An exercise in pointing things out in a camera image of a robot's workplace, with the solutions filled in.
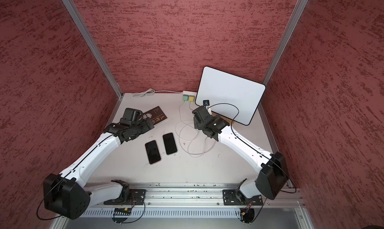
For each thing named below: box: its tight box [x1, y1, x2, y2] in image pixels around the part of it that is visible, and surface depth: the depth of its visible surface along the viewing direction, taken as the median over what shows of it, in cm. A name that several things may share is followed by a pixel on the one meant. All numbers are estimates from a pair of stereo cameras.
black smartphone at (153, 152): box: [145, 140, 161, 164], surface depth 91 cm
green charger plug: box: [182, 94, 189, 101], surface depth 120 cm
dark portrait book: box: [144, 105, 168, 126], surface depth 109 cm
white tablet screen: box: [195, 66, 266, 126], surface depth 91 cm
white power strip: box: [182, 90, 197, 102], surface depth 119 cm
